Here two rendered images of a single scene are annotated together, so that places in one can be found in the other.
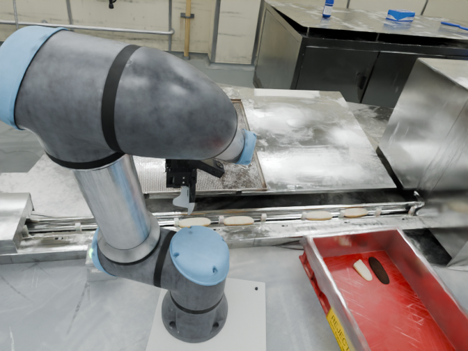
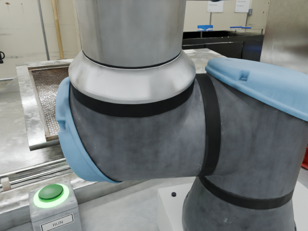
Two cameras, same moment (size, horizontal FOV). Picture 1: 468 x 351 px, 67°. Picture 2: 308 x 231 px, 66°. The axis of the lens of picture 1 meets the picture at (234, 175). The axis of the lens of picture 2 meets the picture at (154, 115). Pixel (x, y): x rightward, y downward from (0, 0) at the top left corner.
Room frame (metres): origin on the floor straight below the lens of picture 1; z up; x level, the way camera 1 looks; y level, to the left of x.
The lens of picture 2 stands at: (0.23, 0.21, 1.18)
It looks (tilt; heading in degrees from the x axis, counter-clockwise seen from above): 23 degrees down; 348
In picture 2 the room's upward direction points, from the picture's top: straight up
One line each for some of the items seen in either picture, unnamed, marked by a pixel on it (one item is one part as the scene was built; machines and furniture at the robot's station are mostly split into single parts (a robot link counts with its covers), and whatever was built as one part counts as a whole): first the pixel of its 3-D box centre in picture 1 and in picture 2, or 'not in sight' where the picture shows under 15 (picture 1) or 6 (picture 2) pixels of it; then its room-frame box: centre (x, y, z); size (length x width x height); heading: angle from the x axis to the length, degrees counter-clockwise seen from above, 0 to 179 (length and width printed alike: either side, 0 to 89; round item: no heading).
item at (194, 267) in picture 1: (196, 264); (247, 118); (0.45, 0.05, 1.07); 0.13 x 0.12 x 0.14; 83
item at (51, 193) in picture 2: not in sight; (51, 194); (0.58, 0.31, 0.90); 0.04 x 0.04 x 0.02
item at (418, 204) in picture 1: (416, 203); not in sight; (1.00, -0.65, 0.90); 0.06 x 0.01 x 0.06; 17
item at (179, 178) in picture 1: (182, 164); not in sight; (0.76, 0.14, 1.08); 0.09 x 0.08 x 0.12; 107
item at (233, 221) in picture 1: (238, 220); not in sight; (0.81, -0.04, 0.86); 0.10 x 0.04 x 0.01; 107
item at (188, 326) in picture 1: (196, 298); (239, 197); (0.45, 0.04, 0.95); 0.15 x 0.15 x 0.10
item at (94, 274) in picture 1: (102, 264); (56, 218); (0.58, 0.31, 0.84); 0.08 x 0.08 x 0.11; 17
